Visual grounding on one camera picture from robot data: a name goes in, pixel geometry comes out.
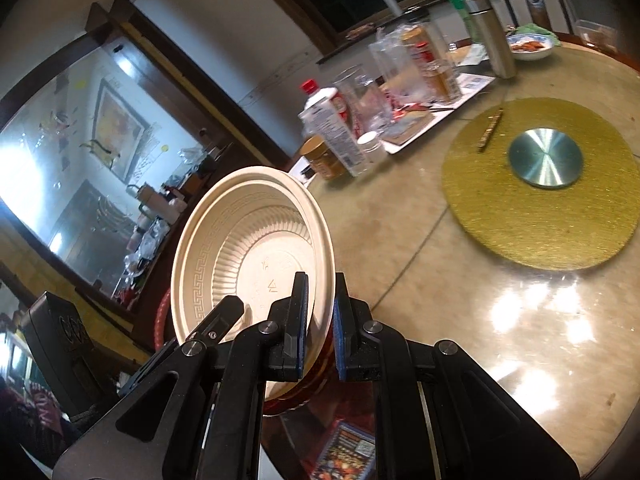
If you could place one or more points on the blue printed packet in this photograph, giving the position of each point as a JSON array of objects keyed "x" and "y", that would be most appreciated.
[{"x": 345, "y": 452}]

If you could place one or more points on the beige ribbed plastic bowl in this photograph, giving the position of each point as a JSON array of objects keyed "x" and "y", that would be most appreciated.
[{"x": 240, "y": 240}]

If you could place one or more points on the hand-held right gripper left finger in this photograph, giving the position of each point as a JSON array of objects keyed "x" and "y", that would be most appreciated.
[{"x": 300, "y": 320}]

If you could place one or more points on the green cloth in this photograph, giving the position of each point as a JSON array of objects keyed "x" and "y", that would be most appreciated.
[{"x": 535, "y": 30}]

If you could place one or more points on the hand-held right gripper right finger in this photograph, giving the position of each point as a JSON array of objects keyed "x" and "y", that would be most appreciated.
[{"x": 342, "y": 330}]

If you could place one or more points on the amber jar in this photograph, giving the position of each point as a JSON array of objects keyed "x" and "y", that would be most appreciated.
[{"x": 320, "y": 160}]

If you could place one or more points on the steel thermos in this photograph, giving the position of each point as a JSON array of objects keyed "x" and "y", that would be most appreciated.
[{"x": 492, "y": 40}]

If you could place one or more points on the clear plastic container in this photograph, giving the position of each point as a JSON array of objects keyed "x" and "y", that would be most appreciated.
[{"x": 395, "y": 65}]

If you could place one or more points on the white tray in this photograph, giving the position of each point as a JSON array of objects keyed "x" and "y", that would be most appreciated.
[{"x": 450, "y": 110}]

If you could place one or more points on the gold round mat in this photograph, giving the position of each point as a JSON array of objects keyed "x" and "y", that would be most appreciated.
[{"x": 500, "y": 220}]

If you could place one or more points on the white paper sheet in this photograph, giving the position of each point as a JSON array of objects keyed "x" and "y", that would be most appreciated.
[{"x": 477, "y": 81}]

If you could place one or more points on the tall jar red label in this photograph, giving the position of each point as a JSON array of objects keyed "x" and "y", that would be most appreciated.
[{"x": 432, "y": 65}]

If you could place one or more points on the white papers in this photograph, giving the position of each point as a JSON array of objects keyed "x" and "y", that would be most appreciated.
[{"x": 300, "y": 170}]

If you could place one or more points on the small white jar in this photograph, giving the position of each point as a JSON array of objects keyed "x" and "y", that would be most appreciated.
[{"x": 371, "y": 147}]

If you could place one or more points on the green white packet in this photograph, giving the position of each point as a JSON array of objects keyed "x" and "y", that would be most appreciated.
[{"x": 467, "y": 55}]

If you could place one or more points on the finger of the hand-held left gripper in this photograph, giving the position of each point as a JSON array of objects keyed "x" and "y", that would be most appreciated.
[
  {"x": 222, "y": 317},
  {"x": 147, "y": 370}
]

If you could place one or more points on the clear plastic box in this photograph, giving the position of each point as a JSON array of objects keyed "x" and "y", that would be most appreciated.
[{"x": 595, "y": 35}]

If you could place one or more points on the round metal disc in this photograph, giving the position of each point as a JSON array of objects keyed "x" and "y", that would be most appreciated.
[{"x": 545, "y": 157}]

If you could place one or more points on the plate of food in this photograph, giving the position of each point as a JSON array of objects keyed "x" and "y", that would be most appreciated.
[{"x": 530, "y": 47}]

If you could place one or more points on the large framed mirror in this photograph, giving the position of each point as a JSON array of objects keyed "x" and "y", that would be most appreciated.
[{"x": 75, "y": 160}]

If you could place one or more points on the brown book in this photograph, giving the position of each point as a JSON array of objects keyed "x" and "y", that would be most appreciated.
[{"x": 407, "y": 127}]

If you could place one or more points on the glass pitcher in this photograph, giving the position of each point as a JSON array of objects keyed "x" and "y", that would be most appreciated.
[{"x": 362, "y": 100}]

